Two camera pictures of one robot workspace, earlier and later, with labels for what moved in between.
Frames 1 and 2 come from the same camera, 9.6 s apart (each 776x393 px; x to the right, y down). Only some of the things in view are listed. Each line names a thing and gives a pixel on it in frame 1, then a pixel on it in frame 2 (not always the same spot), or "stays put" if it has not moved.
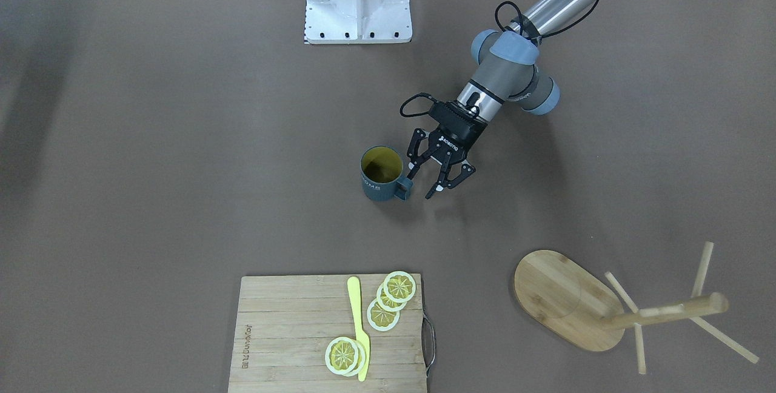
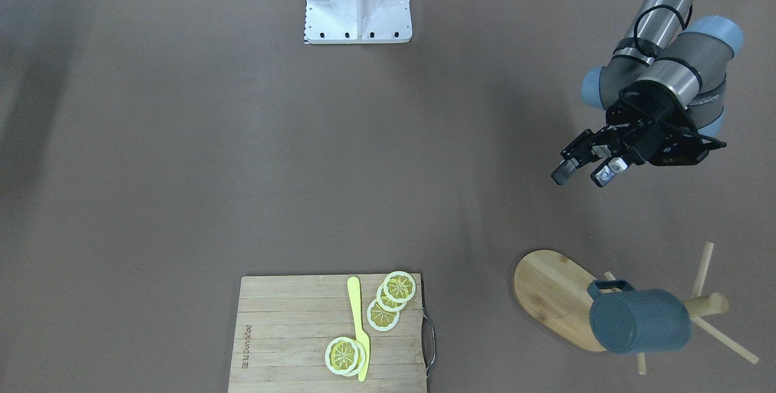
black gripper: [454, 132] to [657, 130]
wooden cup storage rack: [571, 301] stays put
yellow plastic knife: [353, 287] stays put
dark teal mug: [381, 170] to [636, 321]
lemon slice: [387, 304] stays put
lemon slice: [361, 358] stays put
